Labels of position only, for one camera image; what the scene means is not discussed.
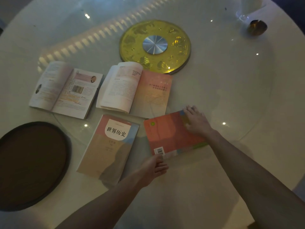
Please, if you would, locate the person's left hand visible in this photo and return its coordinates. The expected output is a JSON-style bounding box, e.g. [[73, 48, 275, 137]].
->
[[137, 154, 169, 188]]

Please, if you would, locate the person's right hand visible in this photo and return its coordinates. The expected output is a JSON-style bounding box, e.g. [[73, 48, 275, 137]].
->
[[183, 105, 213, 137]]

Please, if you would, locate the orange-red textbook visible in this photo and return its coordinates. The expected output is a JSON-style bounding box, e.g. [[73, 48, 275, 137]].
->
[[143, 110, 209, 157]]

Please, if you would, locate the person's left forearm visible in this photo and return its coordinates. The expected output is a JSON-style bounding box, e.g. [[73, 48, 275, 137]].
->
[[55, 171, 147, 229]]

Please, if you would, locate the person's right forearm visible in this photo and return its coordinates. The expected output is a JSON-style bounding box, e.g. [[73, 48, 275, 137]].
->
[[205, 129, 305, 229]]

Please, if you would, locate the round glass lazy susan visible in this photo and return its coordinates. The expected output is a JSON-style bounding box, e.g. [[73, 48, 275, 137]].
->
[[51, 0, 272, 150]]

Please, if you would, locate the closed beige history textbook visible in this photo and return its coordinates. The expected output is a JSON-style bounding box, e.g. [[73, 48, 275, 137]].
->
[[76, 114, 140, 188]]

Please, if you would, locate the open textbook with orange page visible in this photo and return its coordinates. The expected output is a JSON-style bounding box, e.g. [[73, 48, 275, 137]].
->
[[96, 62, 173, 119]]

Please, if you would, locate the gold round turntable base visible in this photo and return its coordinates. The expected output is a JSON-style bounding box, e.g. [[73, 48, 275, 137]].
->
[[119, 20, 191, 75]]

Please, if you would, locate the small brass round object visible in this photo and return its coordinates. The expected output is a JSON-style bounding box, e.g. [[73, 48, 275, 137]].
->
[[248, 20, 268, 36]]

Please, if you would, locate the open textbook with white pages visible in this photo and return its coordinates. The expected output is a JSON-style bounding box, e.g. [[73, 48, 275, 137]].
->
[[29, 61, 103, 120]]

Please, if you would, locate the white cup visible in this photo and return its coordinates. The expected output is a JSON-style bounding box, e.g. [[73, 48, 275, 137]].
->
[[236, 0, 267, 22]]

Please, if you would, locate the round dark brown tray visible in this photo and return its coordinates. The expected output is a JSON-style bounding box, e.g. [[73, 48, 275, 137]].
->
[[0, 121, 72, 212]]

